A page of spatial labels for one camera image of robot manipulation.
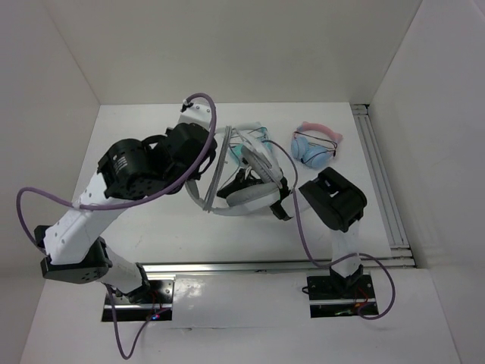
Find grey white headphones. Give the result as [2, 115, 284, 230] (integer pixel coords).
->
[185, 127, 284, 217]

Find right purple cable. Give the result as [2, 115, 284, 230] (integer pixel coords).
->
[264, 140, 397, 320]

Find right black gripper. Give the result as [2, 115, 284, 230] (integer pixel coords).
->
[217, 168, 275, 204]

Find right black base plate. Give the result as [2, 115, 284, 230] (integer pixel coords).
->
[302, 275, 379, 319]

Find aluminium front rail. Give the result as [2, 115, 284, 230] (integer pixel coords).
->
[143, 249, 416, 275]

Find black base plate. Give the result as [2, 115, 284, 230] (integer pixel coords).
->
[113, 277, 175, 322]
[302, 275, 379, 319]

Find teal cat-ear headphones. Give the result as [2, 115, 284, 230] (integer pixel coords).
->
[229, 122, 270, 166]

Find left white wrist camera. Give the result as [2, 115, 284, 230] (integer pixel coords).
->
[178, 99, 212, 129]

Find blue pink cat-ear headphones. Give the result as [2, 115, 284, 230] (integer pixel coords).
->
[291, 121, 343, 170]

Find aluminium side rail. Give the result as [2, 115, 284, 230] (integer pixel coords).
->
[350, 104, 416, 268]

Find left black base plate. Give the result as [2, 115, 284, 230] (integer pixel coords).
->
[113, 277, 175, 322]

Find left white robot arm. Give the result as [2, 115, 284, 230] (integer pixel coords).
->
[35, 123, 217, 303]

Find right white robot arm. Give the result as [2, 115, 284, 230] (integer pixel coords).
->
[216, 167, 367, 297]

